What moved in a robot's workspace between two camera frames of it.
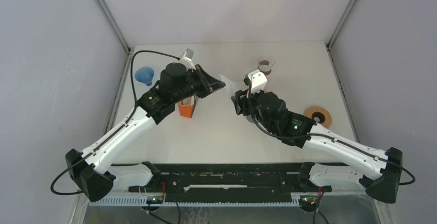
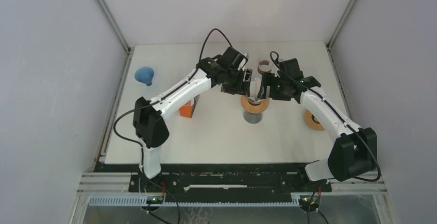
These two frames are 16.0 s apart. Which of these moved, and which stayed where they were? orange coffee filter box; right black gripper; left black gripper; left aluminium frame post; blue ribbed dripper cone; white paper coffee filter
Moved: left black gripper; right black gripper; white paper coffee filter
Stayed: orange coffee filter box; left aluminium frame post; blue ribbed dripper cone
